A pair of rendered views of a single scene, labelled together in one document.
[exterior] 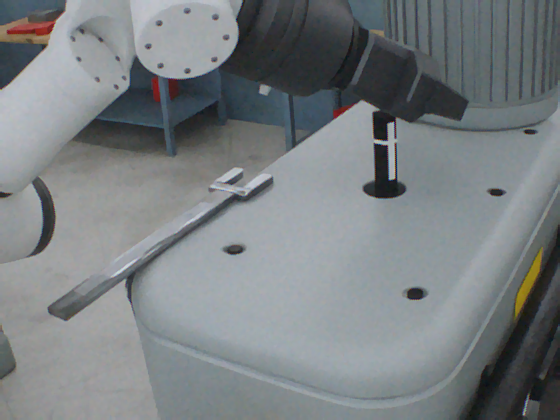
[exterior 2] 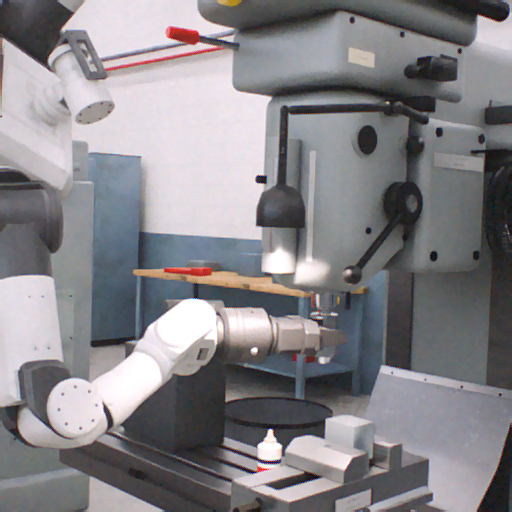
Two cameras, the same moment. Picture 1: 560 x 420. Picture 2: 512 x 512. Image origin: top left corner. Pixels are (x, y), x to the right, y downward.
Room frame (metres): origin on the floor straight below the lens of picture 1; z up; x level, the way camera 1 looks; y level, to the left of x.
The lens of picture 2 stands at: (-0.77, -0.27, 1.43)
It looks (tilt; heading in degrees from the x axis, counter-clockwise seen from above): 3 degrees down; 12
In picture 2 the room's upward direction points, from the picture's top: 2 degrees clockwise
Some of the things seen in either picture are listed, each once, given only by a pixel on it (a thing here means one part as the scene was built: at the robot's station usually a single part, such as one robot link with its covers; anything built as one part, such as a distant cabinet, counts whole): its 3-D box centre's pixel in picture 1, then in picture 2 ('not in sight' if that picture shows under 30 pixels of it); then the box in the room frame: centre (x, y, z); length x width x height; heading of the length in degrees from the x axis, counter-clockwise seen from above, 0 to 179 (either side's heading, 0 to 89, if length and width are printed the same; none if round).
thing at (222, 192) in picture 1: (164, 236); not in sight; (0.53, 0.08, 1.89); 0.24 x 0.04 x 0.01; 144
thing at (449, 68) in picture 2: (526, 385); (425, 70); (0.56, -0.25, 1.66); 0.12 x 0.04 x 0.04; 146
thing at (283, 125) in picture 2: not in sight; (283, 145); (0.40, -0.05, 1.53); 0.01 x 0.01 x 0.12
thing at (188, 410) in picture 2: not in sight; (173, 387); (0.87, 0.25, 1.06); 0.22 x 0.12 x 0.20; 49
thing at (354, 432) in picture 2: not in sight; (349, 438); (0.55, -0.15, 1.07); 0.06 x 0.05 x 0.06; 56
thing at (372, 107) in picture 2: not in sight; (343, 108); (0.37, -0.14, 1.58); 0.17 x 0.01 x 0.01; 73
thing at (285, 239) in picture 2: not in sight; (281, 205); (0.49, -0.04, 1.44); 0.04 x 0.04 x 0.21; 56
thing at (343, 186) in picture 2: not in sight; (331, 192); (0.59, -0.10, 1.47); 0.21 x 0.19 x 0.32; 56
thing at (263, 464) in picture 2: not in sight; (269, 461); (0.57, -0.02, 1.01); 0.04 x 0.04 x 0.11
